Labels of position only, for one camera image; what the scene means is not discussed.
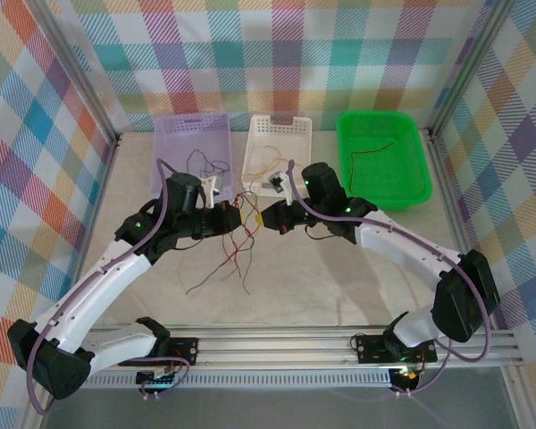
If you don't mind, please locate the purple arm camera cable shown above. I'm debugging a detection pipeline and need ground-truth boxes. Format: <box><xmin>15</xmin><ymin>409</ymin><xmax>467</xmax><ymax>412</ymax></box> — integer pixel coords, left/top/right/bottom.
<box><xmin>25</xmin><ymin>158</ymin><xmax>193</xmax><ymax>416</ymax></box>
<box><xmin>288</xmin><ymin>163</ymin><xmax>493</xmax><ymax>397</ymax></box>

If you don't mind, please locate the white perforated plastic basket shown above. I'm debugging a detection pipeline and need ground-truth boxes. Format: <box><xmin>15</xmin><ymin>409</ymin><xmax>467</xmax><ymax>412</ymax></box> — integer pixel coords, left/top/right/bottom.
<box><xmin>241</xmin><ymin>114</ymin><xmax>314</xmax><ymax>198</ymax></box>

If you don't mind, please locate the purple left arm camera cable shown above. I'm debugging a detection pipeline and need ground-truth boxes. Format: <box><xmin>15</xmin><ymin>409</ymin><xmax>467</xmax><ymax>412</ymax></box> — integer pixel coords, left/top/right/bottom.
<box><xmin>25</xmin><ymin>158</ymin><xmax>193</xmax><ymax>416</ymax></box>

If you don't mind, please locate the aluminium frame rail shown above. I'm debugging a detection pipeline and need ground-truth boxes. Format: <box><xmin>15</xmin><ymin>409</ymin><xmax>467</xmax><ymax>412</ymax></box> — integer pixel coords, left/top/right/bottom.
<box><xmin>84</xmin><ymin>324</ymin><xmax>519</xmax><ymax>372</ymax></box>

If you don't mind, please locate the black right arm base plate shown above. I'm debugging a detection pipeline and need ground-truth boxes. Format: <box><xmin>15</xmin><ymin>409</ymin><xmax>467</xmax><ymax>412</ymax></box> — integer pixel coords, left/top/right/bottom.
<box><xmin>354</xmin><ymin>333</ymin><xmax>439</xmax><ymax>365</ymax></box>

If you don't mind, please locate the aluminium frame post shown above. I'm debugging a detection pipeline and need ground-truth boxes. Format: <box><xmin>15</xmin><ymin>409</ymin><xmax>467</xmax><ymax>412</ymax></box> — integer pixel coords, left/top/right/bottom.
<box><xmin>428</xmin><ymin>0</ymin><xmax>517</xmax><ymax>139</ymax></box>
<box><xmin>26</xmin><ymin>0</ymin><xmax>121</xmax><ymax>147</ymax></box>

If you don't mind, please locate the green plastic mesh basket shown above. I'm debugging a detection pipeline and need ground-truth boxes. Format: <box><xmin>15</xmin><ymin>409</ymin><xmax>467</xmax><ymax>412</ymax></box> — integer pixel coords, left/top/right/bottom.
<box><xmin>336</xmin><ymin>110</ymin><xmax>433</xmax><ymax>212</ymax></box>

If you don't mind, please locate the yellow cable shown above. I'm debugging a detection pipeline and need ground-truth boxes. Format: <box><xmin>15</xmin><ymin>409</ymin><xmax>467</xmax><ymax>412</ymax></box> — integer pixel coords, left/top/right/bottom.
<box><xmin>249</xmin><ymin>145</ymin><xmax>296</xmax><ymax>180</ymax></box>
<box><xmin>242</xmin><ymin>156</ymin><xmax>282</xmax><ymax>185</ymax></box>

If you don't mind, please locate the purple right arm camera cable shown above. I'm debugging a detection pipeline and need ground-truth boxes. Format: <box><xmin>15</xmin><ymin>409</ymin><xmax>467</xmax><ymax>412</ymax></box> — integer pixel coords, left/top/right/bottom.
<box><xmin>288</xmin><ymin>163</ymin><xmax>493</xmax><ymax>397</ymax></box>

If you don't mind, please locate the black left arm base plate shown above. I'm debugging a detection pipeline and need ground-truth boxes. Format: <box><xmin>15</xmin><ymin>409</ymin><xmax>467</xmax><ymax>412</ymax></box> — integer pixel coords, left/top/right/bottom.
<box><xmin>159</xmin><ymin>336</ymin><xmax>201</xmax><ymax>367</ymax></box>

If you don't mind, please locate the purple perforated plastic basket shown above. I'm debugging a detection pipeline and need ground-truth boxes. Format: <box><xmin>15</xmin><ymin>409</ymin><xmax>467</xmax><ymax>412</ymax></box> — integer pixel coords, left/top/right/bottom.
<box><xmin>150</xmin><ymin>111</ymin><xmax>233</xmax><ymax>202</ymax></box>

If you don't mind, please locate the red cable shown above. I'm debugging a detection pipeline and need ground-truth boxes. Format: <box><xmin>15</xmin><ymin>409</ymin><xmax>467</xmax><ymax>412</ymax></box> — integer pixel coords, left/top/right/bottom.
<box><xmin>221</xmin><ymin>191</ymin><xmax>263</xmax><ymax>269</ymax></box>
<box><xmin>186</xmin><ymin>231</ymin><xmax>251</xmax><ymax>295</ymax></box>
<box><xmin>348</xmin><ymin>140</ymin><xmax>397</xmax><ymax>196</ymax></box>

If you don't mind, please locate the slotted grey cable duct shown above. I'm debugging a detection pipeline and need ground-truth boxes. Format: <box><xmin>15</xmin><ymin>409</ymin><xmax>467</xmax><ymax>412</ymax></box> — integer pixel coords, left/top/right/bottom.
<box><xmin>78</xmin><ymin>369</ymin><xmax>395</xmax><ymax>391</ymax></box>

